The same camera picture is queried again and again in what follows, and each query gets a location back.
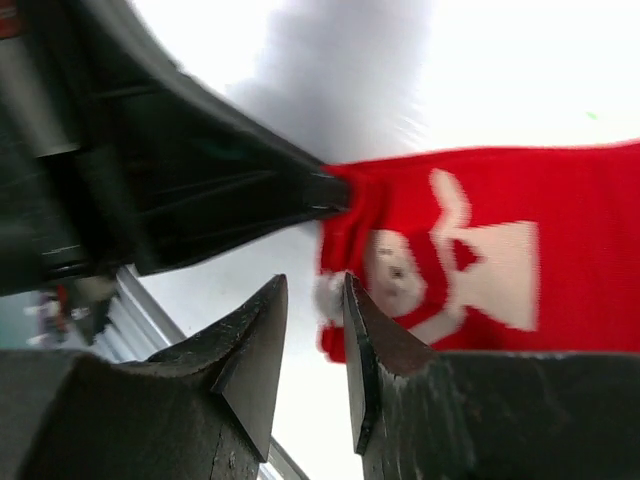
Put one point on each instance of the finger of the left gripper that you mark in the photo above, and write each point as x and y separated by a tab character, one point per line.
165	143
193	225

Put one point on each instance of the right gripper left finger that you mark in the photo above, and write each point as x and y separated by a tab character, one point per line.
200	409

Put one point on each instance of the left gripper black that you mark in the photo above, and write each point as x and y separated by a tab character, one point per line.
66	207

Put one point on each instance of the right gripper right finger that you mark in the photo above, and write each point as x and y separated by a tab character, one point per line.
420	414

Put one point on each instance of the red sock with white pattern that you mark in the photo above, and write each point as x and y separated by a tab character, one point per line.
525	249

